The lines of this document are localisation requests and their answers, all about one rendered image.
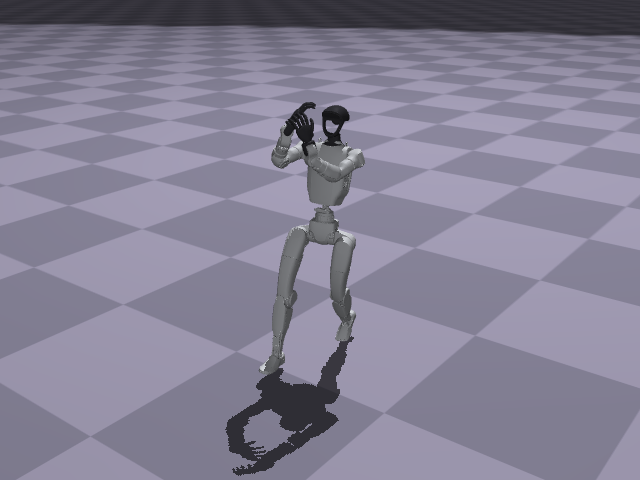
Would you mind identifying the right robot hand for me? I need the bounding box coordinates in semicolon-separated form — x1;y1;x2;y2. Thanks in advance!
284;102;316;136

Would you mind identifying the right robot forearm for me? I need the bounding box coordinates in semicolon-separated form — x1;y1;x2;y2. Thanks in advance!
271;124;294;159

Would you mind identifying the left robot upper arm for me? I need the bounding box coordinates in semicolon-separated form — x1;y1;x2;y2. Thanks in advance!
323;149;365;182

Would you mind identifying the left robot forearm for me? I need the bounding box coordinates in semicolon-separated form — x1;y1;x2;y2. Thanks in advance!
304;144;341;179

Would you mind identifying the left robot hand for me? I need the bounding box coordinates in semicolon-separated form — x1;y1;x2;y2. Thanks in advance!
288;113;317;156

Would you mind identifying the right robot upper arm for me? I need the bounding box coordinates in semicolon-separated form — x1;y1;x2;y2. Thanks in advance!
271;141;305;169

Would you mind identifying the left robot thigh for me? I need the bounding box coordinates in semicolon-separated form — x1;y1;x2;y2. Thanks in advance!
330;229;356;304

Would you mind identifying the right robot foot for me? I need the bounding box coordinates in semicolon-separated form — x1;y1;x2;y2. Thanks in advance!
259;352;285;375

